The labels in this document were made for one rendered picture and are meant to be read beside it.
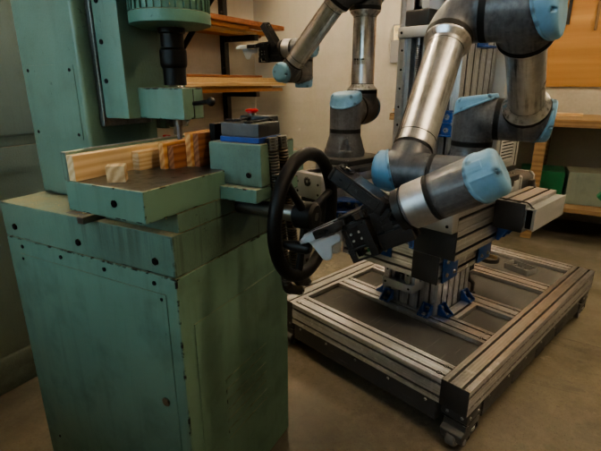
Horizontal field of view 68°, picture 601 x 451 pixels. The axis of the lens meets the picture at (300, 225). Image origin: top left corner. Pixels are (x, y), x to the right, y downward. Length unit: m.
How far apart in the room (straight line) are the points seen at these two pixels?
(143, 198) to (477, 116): 0.93
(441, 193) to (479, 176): 0.06
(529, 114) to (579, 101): 2.80
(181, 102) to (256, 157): 0.23
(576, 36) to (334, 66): 2.01
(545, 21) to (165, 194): 0.77
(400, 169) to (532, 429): 1.17
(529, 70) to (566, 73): 2.93
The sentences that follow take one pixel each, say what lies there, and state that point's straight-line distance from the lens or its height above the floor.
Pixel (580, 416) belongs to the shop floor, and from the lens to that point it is 1.90.
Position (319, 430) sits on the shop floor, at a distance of 1.59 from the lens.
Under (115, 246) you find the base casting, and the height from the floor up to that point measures 0.75.
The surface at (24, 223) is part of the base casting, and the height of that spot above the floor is 0.76.
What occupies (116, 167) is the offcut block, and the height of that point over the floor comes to 0.93.
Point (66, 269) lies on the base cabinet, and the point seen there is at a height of 0.66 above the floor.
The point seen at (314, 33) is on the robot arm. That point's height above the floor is 1.25.
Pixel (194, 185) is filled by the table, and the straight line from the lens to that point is 0.91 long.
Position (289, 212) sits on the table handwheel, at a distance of 0.95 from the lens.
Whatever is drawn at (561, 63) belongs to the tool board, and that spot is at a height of 1.21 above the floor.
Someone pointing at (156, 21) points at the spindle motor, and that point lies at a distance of 1.03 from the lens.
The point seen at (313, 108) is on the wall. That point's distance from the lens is 4.71.
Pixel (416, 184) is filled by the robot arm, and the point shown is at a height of 0.93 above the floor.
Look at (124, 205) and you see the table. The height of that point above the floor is 0.87.
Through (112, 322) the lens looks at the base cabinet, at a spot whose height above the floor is 0.56.
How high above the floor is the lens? 1.08
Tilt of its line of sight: 18 degrees down
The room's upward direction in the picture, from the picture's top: straight up
